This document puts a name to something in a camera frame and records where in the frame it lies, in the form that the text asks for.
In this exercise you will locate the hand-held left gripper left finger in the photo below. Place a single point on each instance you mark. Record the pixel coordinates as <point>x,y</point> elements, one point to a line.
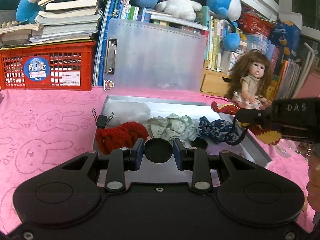
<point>139,155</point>

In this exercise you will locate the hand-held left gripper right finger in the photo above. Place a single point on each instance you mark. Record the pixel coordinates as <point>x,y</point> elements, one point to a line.
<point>178,155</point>

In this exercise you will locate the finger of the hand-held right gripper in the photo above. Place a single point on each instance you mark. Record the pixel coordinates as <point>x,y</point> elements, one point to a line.
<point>252,116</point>

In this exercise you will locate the black round lid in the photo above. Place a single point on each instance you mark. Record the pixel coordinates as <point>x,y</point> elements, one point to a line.
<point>158,151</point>

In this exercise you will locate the red yellow knitted item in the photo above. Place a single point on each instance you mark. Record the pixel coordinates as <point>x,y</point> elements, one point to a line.
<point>226,108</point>

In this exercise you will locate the red knitted scrunchie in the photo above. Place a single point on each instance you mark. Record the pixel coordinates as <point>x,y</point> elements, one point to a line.
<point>115,135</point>

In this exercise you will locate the silver tray box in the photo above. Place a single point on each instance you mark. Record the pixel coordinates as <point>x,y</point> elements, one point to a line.
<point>165,110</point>

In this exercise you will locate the person's right hand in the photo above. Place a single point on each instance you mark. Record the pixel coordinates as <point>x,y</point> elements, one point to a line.
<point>314,180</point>

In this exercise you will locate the black round container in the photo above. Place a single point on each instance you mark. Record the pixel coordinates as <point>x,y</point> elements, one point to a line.
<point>199,143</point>

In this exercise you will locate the green floral scrunchie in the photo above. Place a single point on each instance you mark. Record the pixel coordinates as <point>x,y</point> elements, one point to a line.
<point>165,128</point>

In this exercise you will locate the pink stand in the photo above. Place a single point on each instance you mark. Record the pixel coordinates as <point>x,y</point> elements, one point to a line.
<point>312,85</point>

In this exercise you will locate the brown-haired doll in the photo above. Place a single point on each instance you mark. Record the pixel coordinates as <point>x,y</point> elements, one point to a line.
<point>250,85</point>

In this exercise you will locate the clear glass object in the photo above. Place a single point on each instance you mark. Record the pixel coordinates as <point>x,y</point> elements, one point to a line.
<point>287,147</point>

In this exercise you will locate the row of colourful thin books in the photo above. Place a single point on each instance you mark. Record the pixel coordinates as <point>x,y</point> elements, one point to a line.
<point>282,72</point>

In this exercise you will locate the blue patterned scrunchie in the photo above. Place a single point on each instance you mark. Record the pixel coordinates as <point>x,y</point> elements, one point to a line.
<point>215,130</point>

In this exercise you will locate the white fluffy cotton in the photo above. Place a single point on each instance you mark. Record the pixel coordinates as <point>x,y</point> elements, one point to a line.
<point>127,111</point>

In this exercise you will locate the white pipe rack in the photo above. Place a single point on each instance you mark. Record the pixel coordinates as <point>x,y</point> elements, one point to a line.
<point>308,65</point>

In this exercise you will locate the black binder clip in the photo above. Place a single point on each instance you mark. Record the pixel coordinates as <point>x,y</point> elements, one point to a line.
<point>101,122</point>

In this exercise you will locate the wooden drawer box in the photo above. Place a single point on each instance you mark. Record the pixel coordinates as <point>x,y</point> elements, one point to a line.
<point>212,82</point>

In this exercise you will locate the blue cardboard box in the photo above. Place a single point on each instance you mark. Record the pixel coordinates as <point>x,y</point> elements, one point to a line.
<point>287,35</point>

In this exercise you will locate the bear charm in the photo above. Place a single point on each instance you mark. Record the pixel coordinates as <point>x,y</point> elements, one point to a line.
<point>108,84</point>

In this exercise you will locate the row of upright books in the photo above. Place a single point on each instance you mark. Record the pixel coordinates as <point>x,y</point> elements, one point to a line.
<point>215,42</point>

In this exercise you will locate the red mesh basket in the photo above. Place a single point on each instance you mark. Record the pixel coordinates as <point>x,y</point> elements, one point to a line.
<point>257,25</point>

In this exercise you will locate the pink rabbit print towel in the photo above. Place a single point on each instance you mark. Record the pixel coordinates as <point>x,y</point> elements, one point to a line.
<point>50,110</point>

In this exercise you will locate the translucent clipboard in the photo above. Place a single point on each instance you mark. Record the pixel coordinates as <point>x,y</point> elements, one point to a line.
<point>160,55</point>

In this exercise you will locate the round blue plush toy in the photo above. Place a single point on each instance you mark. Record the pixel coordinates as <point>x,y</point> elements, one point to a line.
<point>222,2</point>

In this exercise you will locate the pink white rabbit plush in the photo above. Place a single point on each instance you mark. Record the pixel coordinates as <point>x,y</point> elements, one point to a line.
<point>180,8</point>

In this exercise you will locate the stack of books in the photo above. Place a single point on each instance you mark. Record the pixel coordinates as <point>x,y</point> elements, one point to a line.
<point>67,17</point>

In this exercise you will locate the red plastic crate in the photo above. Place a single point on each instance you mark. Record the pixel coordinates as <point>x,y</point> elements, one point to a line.
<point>12,55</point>

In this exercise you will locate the blue and white plush toy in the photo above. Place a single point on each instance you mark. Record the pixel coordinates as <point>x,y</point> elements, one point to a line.
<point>25,10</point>

